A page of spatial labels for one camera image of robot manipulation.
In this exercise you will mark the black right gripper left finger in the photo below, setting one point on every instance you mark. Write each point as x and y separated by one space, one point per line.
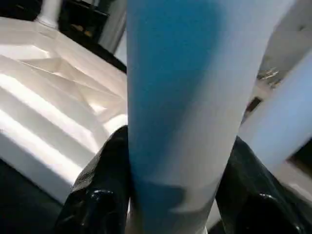
102 195

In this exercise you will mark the white plastic table top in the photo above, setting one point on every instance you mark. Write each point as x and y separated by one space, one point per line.
48 97

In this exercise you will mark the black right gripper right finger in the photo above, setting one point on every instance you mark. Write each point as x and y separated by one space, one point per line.
258 200

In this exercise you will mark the white plastic table leg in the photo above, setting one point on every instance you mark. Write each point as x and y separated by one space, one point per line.
185 97
282 112
48 12

